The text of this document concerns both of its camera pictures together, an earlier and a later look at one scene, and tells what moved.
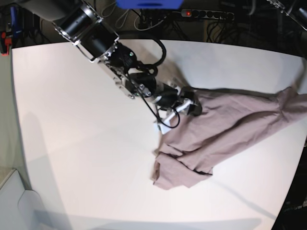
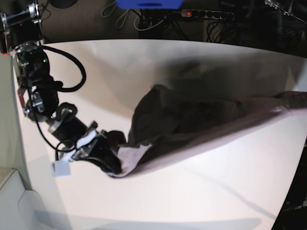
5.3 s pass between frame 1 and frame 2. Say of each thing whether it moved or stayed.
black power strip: stayed
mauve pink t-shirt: moved
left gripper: moved
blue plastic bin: stayed
